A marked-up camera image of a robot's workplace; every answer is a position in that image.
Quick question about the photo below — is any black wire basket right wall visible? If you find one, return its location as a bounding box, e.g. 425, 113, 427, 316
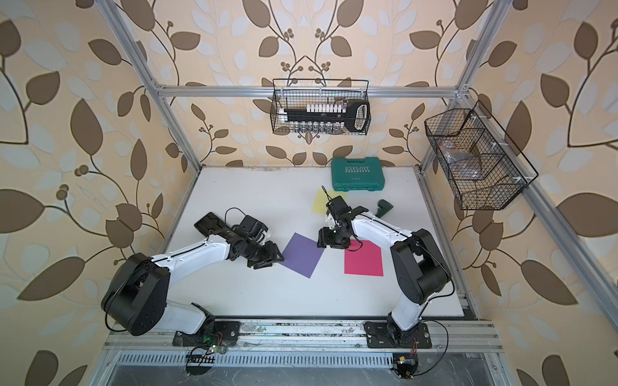
424, 101, 539, 211

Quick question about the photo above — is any green black pipe wrench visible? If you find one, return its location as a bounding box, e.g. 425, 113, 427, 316
376, 199, 394, 218

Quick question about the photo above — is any black flat tray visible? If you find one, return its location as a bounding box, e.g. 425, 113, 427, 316
194, 212, 228, 237

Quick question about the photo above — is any purple square paper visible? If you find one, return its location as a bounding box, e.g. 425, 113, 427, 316
281, 233, 325, 278

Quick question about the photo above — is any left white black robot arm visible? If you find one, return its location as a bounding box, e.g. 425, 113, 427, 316
101, 228, 284, 336

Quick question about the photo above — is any aluminium front rail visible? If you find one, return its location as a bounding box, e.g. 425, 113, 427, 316
104, 318, 503, 354

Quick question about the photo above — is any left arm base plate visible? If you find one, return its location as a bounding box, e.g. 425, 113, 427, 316
172, 320, 241, 347

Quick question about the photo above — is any yellow square paper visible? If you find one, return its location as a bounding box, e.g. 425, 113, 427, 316
312, 188, 347, 215

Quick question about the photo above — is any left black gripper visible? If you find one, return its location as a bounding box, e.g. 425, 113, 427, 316
242, 240, 286, 268

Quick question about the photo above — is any pink square paper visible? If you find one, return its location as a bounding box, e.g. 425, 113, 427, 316
344, 241, 384, 277

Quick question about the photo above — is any green tool case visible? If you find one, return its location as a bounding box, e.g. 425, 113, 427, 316
331, 157, 386, 191

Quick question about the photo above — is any black socket holder tool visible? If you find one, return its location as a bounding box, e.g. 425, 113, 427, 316
270, 99, 371, 133

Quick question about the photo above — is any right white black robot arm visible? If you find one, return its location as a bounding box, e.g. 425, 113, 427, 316
317, 196, 455, 340

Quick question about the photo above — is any black wire basket back wall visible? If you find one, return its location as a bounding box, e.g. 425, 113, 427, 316
270, 77, 371, 135

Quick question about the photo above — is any black wire basket wall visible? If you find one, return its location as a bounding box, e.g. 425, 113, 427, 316
424, 101, 539, 211
270, 77, 371, 135

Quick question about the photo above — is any plastic bag in basket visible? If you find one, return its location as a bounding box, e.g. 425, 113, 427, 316
439, 140, 482, 180

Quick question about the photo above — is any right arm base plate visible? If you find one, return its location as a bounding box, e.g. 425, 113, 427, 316
363, 322, 432, 349

